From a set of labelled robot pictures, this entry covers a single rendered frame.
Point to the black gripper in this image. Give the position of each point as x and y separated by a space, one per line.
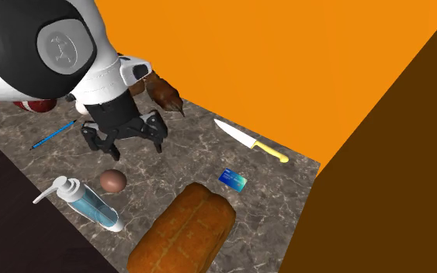
112 111

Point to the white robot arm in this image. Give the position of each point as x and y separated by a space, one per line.
100 56

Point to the brown egg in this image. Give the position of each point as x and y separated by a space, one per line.
113 180

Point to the brown mottled figure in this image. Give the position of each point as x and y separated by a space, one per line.
165 94

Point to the blue pencil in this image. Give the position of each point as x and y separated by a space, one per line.
53 134

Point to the clear blue pump bottle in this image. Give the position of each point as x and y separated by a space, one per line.
89 206

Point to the red and white ball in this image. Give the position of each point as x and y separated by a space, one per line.
36 105

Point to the brown bread loaf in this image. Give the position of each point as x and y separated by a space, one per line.
184 230

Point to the blue plastic card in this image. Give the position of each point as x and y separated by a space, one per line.
233 180

